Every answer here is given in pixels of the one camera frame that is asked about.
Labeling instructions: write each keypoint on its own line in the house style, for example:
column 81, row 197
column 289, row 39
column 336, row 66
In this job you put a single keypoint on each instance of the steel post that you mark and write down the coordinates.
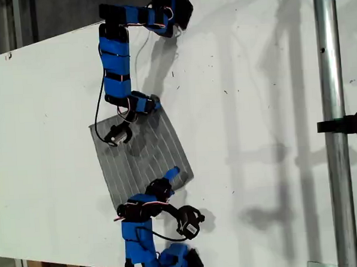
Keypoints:
column 331, row 71

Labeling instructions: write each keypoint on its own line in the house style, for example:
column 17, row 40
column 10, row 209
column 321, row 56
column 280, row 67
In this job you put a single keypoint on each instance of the grey frame bar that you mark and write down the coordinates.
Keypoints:
column 17, row 22

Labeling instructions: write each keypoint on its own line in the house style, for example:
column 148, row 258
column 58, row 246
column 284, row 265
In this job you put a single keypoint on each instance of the grey white-striped towel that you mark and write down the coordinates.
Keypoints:
column 167, row 140

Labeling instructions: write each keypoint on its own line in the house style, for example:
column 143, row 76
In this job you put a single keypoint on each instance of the small table edge clip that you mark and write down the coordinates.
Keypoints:
column 8, row 55

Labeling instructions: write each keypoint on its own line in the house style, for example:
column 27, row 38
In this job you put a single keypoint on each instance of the black camera box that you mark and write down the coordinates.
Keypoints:
column 189, row 222
column 118, row 136

